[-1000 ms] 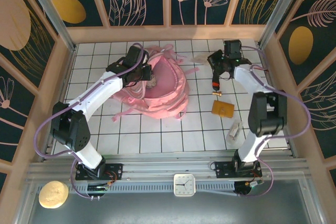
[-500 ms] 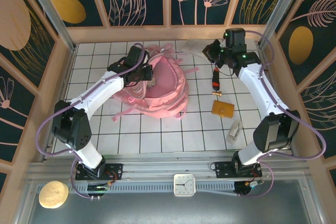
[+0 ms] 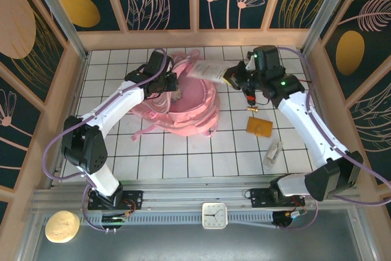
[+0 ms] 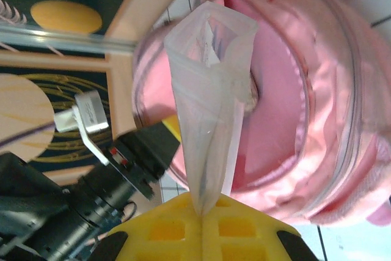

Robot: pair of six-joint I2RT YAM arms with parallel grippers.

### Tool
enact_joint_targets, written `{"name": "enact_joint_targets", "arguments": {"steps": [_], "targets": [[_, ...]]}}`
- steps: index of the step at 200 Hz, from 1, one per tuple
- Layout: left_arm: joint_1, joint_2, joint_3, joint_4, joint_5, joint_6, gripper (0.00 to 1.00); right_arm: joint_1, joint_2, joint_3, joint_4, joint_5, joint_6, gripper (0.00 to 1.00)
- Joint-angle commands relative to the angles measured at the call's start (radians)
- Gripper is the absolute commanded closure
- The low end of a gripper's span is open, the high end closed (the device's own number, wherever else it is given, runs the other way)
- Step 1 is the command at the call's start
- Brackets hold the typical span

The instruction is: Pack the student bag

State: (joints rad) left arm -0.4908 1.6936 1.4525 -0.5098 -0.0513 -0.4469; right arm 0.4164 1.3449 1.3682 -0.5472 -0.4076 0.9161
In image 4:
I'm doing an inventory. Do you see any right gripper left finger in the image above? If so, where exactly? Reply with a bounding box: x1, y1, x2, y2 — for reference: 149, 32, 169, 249
91, 192, 204, 261

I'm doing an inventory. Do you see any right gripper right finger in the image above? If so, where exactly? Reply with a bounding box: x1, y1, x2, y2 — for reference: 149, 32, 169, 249
201, 195, 320, 261

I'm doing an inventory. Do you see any clear plastic stationery package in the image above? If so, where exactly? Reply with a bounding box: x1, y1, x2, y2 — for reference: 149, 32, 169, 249
163, 0, 259, 216

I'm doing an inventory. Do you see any pink backpack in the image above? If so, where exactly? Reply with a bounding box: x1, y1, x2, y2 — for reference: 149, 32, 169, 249
131, 0, 391, 228

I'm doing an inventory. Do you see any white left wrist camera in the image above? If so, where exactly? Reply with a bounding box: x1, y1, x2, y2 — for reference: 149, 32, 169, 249
54, 89, 111, 166

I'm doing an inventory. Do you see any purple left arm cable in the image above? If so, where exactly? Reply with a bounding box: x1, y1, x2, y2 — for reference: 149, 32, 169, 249
0, 122, 57, 149

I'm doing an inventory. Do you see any aluminium frame post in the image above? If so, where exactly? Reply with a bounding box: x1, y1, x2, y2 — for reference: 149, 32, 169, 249
0, 24, 138, 56

